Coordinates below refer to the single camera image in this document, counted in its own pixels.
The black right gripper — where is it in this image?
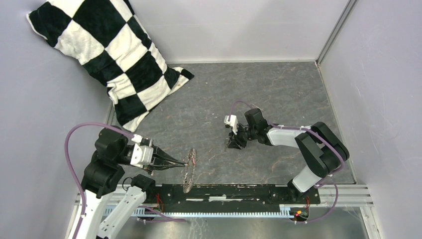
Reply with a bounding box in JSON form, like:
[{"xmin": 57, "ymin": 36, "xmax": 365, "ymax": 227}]
[{"xmin": 227, "ymin": 123, "xmax": 257, "ymax": 150}]

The large ring of keyrings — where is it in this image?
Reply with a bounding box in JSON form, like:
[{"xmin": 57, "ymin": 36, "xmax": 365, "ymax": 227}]
[{"xmin": 182, "ymin": 148, "xmax": 198, "ymax": 194}]

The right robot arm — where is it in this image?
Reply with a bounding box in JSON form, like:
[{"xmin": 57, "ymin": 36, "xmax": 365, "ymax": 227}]
[{"xmin": 224, "ymin": 108, "xmax": 350, "ymax": 203}]

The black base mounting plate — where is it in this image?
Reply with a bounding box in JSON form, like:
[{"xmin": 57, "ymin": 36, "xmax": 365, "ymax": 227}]
[{"xmin": 144, "ymin": 184, "xmax": 321, "ymax": 213}]

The black white checkered pillow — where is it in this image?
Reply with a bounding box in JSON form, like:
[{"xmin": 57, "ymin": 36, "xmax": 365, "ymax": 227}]
[{"xmin": 27, "ymin": 0, "xmax": 194, "ymax": 132}]

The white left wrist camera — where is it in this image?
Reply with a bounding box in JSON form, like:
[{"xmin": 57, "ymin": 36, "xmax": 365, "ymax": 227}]
[{"xmin": 130, "ymin": 134, "xmax": 154, "ymax": 168}]

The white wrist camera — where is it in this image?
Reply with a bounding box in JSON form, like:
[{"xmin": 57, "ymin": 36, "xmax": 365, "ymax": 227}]
[
  {"xmin": 224, "ymin": 115, "xmax": 238, "ymax": 135},
  {"xmin": 130, "ymin": 134, "xmax": 154, "ymax": 168}
]

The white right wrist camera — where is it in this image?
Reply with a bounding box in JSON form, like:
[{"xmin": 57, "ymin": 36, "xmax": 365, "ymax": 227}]
[{"xmin": 224, "ymin": 115, "xmax": 238, "ymax": 135}]

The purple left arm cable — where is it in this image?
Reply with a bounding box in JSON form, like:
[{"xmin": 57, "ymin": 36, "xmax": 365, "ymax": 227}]
[{"xmin": 64, "ymin": 122, "xmax": 185, "ymax": 239}]

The white toothed cable duct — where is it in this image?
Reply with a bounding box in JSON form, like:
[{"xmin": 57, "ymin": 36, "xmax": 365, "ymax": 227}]
[{"xmin": 103, "ymin": 206, "xmax": 294, "ymax": 219}]

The aluminium rail frame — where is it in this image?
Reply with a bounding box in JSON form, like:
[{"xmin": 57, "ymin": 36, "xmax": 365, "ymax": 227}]
[{"xmin": 75, "ymin": 183, "xmax": 374, "ymax": 208}]

